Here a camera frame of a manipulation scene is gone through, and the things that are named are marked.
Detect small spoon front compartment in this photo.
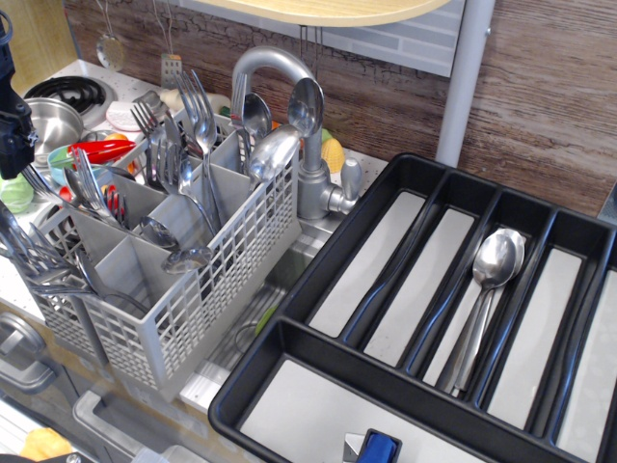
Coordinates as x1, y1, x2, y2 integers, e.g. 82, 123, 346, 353
140, 216, 179, 250

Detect yellow toy corn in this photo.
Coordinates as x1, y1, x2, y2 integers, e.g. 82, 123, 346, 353
321, 138, 345, 174

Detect small spoon over rim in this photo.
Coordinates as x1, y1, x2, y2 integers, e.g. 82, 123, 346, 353
161, 247, 213, 274

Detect forks bundle left end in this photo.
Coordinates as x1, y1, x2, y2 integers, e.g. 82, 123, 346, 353
19, 224, 94, 295

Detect fork in back compartment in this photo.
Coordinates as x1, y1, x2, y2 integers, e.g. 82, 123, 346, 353
230, 72, 251, 175

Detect hanging metal strainer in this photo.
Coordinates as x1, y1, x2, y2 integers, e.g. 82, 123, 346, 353
94, 0, 125, 72

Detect pink white scrub pad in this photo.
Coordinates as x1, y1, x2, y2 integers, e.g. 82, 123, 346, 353
105, 101, 140, 132

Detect grey plastic cutlery basket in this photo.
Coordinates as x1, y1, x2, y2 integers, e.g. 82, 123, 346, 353
37, 131, 301, 399

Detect large spoon by faucet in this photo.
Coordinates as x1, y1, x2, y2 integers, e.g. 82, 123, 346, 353
287, 77, 324, 138

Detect hanging small grater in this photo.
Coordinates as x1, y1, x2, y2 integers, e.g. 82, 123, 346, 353
152, 1, 182, 90

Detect black stove burner coil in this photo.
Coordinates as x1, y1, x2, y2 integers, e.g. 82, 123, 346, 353
25, 76, 110, 115

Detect black cutlery tray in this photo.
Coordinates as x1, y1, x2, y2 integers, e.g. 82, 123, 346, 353
209, 154, 616, 462

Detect stainless steel pot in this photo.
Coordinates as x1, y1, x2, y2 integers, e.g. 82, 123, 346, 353
26, 97, 84, 162

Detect light wooden shelf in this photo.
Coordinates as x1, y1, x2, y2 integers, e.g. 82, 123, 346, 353
198, 0, 447, 27

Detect blue object at tray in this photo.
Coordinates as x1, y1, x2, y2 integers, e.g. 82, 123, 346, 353
357, 429, 402, 463

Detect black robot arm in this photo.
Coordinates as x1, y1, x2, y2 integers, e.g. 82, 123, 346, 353
1, 12, 38, 179

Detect spoon in back compartment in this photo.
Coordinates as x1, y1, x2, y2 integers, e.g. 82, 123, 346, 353
242, 93, 273, 145

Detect top spoon in tray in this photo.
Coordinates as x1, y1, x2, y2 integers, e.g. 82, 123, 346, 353
452, 232, 520, 393

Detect large spoon bowl leaning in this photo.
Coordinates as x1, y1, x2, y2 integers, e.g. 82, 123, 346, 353
248, 124, 301, 185

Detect yellow toy bottom left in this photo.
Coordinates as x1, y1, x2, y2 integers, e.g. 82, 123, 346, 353
19, 428, 73, 462

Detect silver kitchen faucet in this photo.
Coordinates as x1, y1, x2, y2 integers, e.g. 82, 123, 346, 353
232, 46, 359, 220

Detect big steel spoon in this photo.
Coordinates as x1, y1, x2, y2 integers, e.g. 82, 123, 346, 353
0, 200, 73, 284

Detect teal toy bowl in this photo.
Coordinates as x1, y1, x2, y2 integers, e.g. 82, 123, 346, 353
47, 146, 74, 186

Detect forks in middle compartment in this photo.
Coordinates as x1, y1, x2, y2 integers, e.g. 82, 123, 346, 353
64, 148, 128, 230

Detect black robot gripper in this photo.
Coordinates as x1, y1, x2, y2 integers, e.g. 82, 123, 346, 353
1, 81, 37, 179

